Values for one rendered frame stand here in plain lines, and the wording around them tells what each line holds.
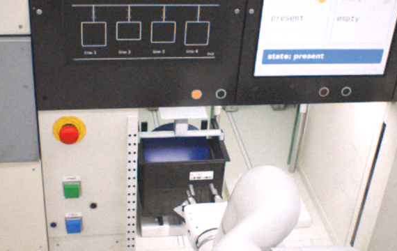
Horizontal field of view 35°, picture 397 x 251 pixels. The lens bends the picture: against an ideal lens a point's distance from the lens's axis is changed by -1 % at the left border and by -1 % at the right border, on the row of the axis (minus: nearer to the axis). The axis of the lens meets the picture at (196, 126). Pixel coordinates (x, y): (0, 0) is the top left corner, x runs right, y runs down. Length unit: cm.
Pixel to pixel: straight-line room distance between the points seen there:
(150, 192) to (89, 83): 50
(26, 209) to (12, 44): 40
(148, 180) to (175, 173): 7
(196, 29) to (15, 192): 52
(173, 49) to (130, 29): 9
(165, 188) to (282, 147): 63
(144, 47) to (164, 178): 51
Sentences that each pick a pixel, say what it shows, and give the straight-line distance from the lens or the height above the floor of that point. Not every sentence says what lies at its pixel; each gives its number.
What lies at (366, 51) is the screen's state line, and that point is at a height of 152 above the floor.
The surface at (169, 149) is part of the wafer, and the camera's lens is 176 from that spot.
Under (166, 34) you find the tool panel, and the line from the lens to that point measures 121.
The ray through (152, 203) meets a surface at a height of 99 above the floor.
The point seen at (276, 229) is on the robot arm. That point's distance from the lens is 81.
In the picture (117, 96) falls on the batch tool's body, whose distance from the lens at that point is 126.
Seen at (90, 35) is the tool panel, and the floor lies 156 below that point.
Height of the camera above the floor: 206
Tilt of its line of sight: 32 degrees down
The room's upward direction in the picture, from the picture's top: 5 degrees clockwise
